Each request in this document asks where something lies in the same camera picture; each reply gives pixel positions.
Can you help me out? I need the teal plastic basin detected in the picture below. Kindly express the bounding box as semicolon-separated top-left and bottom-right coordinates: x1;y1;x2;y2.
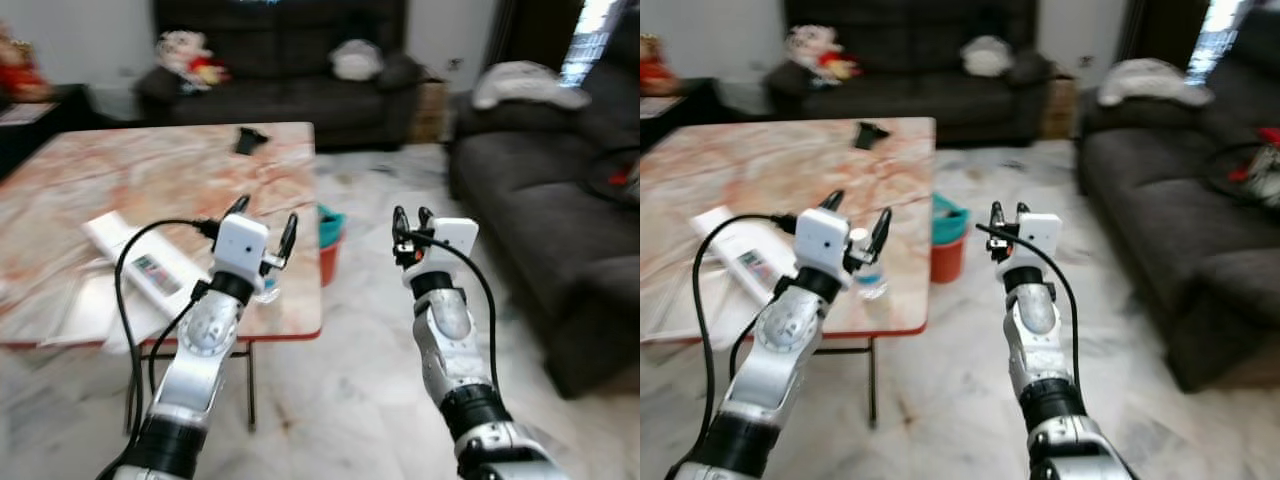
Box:
318;204;347;249
931;194;970;246

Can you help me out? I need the long white box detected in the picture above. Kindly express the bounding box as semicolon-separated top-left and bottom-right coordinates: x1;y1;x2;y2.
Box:
690;205;791;306
84;211;213;319

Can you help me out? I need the brown wooden side box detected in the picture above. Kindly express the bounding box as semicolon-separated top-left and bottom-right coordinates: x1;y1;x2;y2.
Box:
1039;77;1080;140
411;79;450;144

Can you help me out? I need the dark grey fabric sofa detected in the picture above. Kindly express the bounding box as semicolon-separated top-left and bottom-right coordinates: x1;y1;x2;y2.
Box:
1075;0;1280;393
764;0;1053;147
134;0;428;152
447;0;641;398

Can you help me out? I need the white and red plush toy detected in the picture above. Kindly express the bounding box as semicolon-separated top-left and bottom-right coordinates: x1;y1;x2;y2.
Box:
784;24;862;87
154;30;230;93

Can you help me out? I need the white round cushion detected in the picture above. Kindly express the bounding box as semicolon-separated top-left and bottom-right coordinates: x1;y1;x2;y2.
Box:
961;35;1015;79
329;39;385;82

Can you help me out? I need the light grey folded cloth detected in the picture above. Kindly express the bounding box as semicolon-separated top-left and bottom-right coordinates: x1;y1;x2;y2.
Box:
471;61;592;112
1097;57;1212;108

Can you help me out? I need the black side table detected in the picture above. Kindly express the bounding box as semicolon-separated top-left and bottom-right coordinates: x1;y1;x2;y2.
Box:
0;84;103;179
640;77;723;153

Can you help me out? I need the white paper sheet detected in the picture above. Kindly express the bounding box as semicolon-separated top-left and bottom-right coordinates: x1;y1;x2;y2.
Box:
38;268;186;353
640;285;761;346

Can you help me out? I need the bright window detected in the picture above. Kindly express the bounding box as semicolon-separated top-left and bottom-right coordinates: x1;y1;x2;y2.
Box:
1184;0;1248;87
559;0;623;88

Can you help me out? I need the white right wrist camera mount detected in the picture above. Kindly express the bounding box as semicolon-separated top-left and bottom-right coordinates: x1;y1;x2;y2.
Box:
405;217;480;287
1000;212;1064;277

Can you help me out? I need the black metal table leg frame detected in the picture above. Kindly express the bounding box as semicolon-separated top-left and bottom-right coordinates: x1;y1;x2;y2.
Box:
815;336;881;431
125;340;258;433

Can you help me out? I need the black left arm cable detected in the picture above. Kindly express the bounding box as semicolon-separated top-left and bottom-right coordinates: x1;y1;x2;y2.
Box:
691;212;802;463
112;217;222;453

